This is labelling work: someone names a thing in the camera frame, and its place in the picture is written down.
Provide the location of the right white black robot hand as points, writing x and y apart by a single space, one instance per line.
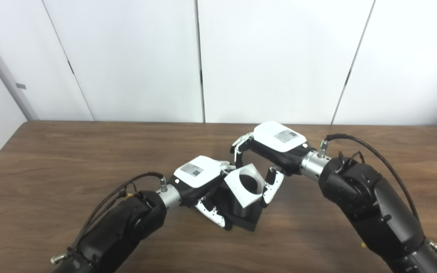
275 138

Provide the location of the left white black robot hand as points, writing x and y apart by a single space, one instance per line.
197 170

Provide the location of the white square piece with hole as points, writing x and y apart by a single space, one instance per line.
233 189

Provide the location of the black peg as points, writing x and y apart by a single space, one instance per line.
249 222

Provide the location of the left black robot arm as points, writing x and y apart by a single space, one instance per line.
120 227

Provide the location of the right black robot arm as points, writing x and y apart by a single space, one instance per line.
374 204

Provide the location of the small gray wall tag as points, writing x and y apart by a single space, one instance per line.
21 86

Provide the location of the gray wall post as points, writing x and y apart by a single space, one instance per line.
4 76

